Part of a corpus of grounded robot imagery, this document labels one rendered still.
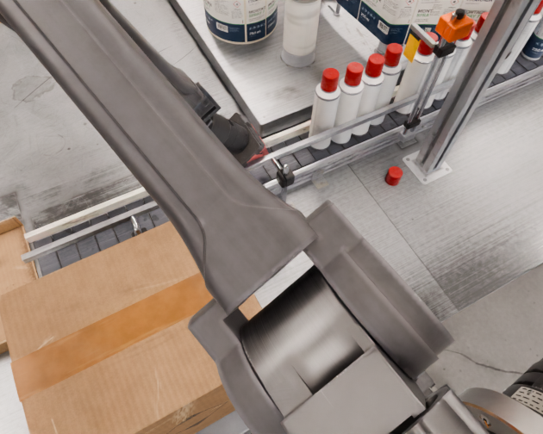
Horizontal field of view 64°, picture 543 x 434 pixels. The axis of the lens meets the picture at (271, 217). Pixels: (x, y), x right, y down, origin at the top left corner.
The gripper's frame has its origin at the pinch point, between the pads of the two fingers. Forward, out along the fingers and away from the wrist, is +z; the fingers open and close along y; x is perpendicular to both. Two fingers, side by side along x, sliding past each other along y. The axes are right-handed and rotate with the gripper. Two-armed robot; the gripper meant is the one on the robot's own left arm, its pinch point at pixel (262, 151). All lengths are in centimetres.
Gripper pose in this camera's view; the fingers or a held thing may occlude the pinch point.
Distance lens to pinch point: 94.4
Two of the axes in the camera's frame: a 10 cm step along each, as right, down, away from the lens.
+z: 5.4, 1.4, 8.3
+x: -6.9, 6.3, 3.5
